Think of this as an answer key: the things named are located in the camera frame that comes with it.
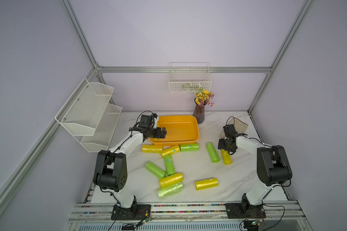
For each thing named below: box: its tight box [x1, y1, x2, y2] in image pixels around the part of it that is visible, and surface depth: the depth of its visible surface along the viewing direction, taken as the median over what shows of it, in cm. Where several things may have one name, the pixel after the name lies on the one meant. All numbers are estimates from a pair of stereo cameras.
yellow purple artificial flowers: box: [194, 89, 215, 107], surface depth 97 cm
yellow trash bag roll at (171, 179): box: [159, 172, 184, 189], surface depth 83 cm
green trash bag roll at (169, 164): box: [164, 154, 176, 176], surface depth 89 cm
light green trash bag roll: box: [157, 181, 184, 199], surface depth 78 cm
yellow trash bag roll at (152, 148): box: [141, 144, 164, 154], surface depth 95 cm
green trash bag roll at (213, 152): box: [206, 141, 221, 164], surface depth 95 cm
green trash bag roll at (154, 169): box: [144, 161, 166, 179], surface depth 88 cm
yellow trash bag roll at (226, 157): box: [220, 149, 233, 166], surface depth 93 cm
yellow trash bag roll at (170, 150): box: [160, 144, 181, 158], surface depth 95 cm
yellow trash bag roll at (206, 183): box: [194, 177, 219, 191], surface depth 81 cm
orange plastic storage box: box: [149, 115, 200, 146], surface depth 112 cm
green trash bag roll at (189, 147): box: [179, 142, 200, 152], surface depth 96 cm
